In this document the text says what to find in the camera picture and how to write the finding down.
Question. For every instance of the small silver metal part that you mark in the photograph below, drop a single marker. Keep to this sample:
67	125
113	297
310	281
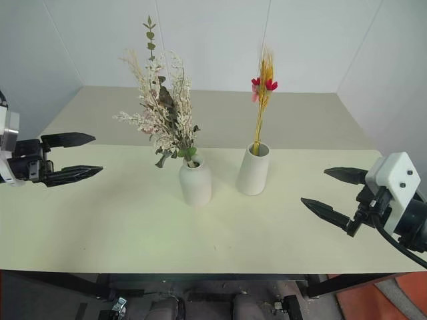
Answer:
119	305

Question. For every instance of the dark rounded shape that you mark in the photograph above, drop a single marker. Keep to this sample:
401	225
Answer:
166	308

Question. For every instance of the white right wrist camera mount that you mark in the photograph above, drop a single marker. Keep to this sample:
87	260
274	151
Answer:
395	176

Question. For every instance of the white tapered cylinder vase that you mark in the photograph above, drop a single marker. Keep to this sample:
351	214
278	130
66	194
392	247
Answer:
251	175

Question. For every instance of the black table frame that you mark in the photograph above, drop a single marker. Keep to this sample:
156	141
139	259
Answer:
76	283

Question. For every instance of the small black block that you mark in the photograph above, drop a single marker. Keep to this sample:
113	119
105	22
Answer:
288	304

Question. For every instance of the white dried flower bouquet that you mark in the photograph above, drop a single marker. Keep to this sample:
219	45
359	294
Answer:
163	106

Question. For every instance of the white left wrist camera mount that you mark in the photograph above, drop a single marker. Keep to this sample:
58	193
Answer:
8	125

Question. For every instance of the white bottle-shaped vase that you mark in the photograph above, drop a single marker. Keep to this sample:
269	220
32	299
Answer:
195	186

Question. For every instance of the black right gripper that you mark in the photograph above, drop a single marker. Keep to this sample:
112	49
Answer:
372	203

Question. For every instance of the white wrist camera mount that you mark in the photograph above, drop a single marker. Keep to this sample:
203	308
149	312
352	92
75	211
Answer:
395	176
8	125

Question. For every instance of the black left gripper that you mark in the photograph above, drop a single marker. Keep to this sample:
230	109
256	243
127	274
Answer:
28	160

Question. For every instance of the yellow wheat red flower bouquet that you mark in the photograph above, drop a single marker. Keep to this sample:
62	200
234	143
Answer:
263	86

